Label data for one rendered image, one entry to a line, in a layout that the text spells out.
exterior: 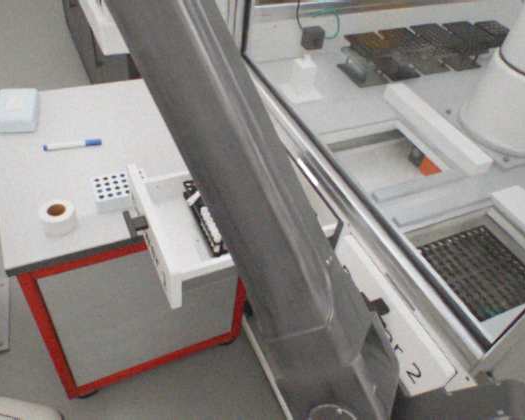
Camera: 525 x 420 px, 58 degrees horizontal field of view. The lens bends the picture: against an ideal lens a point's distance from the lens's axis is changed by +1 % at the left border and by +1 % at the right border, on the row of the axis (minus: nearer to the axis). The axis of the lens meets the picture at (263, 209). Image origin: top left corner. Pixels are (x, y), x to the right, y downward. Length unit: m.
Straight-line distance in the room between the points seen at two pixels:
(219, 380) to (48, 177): 0.89
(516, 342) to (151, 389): 1.26
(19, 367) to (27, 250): 0.80
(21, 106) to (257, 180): 1.16
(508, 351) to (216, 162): 0.52
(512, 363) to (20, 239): 0.91
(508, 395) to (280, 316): 0.14
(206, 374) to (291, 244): 1.45
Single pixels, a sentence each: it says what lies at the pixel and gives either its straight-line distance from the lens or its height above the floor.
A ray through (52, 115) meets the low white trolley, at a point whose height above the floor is 0.76.
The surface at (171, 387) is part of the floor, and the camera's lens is 1.70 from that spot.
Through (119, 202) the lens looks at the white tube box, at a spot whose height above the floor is 0.78.
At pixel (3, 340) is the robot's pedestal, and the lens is 1.87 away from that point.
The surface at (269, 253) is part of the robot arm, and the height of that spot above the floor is 1.34.
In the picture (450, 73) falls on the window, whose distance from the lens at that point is 0.67.
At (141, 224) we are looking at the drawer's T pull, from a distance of 0.87.
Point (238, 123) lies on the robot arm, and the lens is 0.27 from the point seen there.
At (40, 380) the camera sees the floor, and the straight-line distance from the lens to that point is 1.78.
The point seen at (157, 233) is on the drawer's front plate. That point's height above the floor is 0.93.
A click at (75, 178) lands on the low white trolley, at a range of 1.21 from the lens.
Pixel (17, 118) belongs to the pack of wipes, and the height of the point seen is 0.80.
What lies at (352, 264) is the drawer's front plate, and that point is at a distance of 0.88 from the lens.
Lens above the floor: 1.56
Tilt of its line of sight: 45 degrees down
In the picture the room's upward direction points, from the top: 10 degrees clockwise
